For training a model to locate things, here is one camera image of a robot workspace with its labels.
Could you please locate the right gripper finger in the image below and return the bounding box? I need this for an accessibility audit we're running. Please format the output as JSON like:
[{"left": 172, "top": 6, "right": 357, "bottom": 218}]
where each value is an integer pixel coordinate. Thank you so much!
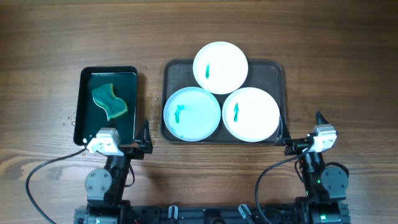
[
  {"left": 275, "top": 115, "right": 291, "bottom": 146},
  {"left": 315, "top": 111, "right": 329, "bottom": 126}
]

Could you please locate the white plate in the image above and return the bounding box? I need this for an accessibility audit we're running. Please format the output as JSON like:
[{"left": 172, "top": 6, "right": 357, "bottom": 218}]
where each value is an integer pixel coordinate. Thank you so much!
[
  {"left": 163, "top": 86, "right": 221, "bottom": 142},
  {"left": 221, "top": 87, "right": 280, "bottom": 142},
  {"left": 192, "top": 42, "right": 249, "bottom": 95}
]

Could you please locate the green yellow sponge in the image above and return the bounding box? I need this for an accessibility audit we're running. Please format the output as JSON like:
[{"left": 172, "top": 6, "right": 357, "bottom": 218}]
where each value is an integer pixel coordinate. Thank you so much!
[{"left": 91, "top": 83, "right": 128, "bottom": 121}]

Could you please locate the white plate top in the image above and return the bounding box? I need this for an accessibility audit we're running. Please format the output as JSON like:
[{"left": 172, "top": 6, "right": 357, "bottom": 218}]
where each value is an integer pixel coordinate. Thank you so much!
[{"left": 192, "top": 42, "right": 249, "bottom": 95}]

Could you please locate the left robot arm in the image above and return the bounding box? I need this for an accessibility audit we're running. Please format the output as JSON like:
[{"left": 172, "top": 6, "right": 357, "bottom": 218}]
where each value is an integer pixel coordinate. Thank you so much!
[{"left": 74, "top": 120, "right": 153, "bottom": 224}]

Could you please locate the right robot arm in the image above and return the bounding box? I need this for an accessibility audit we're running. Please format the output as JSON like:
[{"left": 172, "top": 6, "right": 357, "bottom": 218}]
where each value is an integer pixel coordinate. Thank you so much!
[{"left": 279, "top": 111, "right": 351, "bottom": 223}]

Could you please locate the black water tray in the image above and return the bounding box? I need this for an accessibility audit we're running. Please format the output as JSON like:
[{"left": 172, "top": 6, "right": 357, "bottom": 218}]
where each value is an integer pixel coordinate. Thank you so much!
[{"left": 73, "top": 66, "right": 137, "bottom": 146}]

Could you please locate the dark brown serving tray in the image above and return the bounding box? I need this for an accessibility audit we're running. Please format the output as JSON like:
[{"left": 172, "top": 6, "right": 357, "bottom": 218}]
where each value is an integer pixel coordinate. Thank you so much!
[{"left": 162, "top": 58, "right": 286, "bottom": 146}]

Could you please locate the right black cable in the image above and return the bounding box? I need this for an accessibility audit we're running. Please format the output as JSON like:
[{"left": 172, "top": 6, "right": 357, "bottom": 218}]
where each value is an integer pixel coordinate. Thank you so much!
[{"left": 254, "top": 144, "right": 313, "bottom": 224}]

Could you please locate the black cable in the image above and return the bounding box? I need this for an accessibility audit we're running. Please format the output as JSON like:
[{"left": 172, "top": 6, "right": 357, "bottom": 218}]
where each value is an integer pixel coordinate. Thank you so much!
[
  {"left": 25, "top": 148, "right": 88, "bottom": 224},
  {"left": 254, "top": 144, "right": 313, "bottom": 224}
]

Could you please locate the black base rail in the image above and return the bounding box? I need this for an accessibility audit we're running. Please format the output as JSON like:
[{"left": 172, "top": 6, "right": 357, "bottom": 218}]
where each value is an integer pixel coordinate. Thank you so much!
[{"left": 73, "top": 203, "right": 351, "bottom": 224}]

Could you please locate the left black cable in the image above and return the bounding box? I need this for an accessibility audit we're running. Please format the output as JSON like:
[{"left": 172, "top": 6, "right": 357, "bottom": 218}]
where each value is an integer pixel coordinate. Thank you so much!
[{"left": 25, "top": 148, "right": 88, "bottom": 224}]

